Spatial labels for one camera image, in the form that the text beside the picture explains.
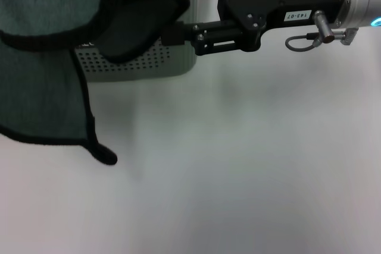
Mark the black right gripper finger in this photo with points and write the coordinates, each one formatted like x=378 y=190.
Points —
x=174 y=35

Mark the grey-green perforated storage box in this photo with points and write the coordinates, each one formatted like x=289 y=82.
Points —
x=134 y=69

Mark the green yellow towel black trim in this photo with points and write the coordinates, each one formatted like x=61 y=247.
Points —
x=38 y=57

